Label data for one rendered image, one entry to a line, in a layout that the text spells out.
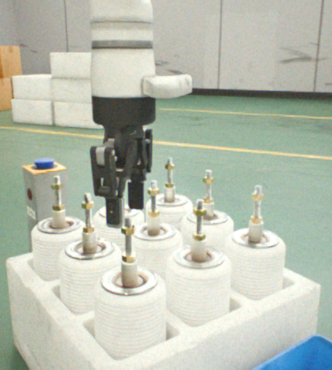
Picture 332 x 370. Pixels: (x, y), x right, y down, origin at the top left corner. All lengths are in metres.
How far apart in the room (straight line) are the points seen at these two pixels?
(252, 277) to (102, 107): 0.36
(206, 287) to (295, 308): 0.17
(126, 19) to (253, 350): 0.49
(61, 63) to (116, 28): 2.96
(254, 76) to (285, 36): 0.58
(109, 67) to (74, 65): 2.89
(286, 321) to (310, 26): 5.15
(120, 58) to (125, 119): 0.07
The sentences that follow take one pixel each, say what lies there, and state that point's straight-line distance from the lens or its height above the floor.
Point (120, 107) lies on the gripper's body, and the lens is 0.50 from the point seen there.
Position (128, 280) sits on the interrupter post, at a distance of 0.59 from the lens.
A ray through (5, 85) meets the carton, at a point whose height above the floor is 0.23.
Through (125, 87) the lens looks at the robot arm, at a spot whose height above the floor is 0.50.
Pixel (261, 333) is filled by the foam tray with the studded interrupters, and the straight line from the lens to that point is 0.71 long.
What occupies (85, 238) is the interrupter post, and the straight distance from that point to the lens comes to 0.68.
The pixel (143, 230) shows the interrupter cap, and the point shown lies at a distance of 0.75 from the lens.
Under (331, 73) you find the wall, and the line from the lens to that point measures 5.70.
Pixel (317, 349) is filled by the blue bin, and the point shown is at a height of 0.10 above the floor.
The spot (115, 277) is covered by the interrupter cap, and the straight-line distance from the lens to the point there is 0.61.
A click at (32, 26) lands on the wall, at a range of 7.55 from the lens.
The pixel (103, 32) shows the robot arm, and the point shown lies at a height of 0.56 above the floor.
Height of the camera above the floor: 0.54
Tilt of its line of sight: 16 degrees down
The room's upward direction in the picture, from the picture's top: straight up
